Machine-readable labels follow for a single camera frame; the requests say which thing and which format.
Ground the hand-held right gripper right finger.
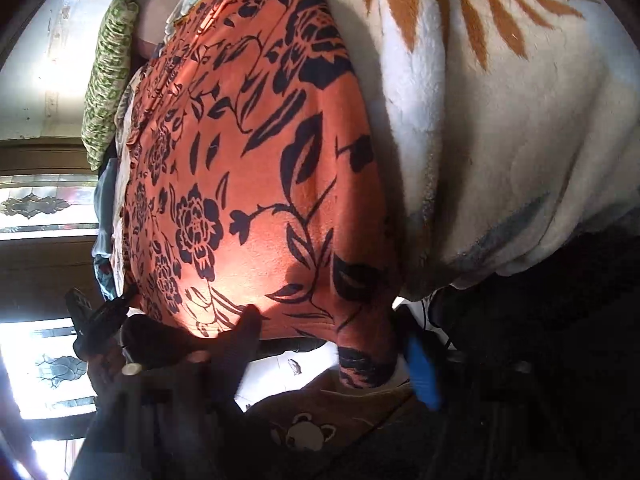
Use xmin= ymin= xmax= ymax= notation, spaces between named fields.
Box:
xmin=400 ymin=332 xmax=586 ymax=480

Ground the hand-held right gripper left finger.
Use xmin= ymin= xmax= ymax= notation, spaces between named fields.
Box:
xmin=70 ymin=306 xmax=264 ymax=480

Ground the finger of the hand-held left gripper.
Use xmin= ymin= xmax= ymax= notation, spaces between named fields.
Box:
xmin=64 ymin=286 xmax=140 ymax=361

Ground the orange floral garment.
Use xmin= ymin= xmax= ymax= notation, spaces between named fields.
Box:
xmin=120 ymin=0 xmax=407 ymax=391

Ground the patterned glass window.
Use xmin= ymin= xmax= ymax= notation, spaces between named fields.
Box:
xmin=0 ymin=317 xmax=99 ymax=422
xmin=0 ymin=175 xmax=101 ymax=234

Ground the blue denim garment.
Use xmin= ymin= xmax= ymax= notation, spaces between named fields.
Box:
xmin=90 ymin=157 xmax=126 ymax=301

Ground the brown bear-print cloth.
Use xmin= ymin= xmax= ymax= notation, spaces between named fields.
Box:
xmin=245 ymin=370 xmax=417 ymax=480

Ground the green patterned pillow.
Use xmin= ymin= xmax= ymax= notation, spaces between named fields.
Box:
xmin=80 ymin=0 xmax=157 ymax=172

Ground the cream leaf-print fleece blanket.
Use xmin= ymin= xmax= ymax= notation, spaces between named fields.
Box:
xmin=320 ymin=0 xmax=640 ymax=305

